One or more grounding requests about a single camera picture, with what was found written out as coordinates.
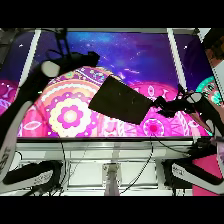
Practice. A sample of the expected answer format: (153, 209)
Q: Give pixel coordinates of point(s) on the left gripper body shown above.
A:
(89, 58)

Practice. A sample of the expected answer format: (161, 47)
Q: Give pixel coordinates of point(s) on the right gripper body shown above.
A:
(166, 106)

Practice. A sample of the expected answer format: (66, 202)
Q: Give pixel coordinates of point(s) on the dark brown garment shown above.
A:
(120, 100)

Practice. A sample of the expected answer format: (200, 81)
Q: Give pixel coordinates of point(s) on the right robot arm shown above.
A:
(208, 110)

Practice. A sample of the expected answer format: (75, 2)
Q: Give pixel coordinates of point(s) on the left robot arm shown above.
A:
(15, 126)

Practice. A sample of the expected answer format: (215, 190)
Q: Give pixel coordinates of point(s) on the heap of clothes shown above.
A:
(215, 46)

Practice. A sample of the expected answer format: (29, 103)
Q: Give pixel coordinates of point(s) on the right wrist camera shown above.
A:
(181, 92)

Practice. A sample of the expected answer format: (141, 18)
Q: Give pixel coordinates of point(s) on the silver frame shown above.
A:
(113, 151)

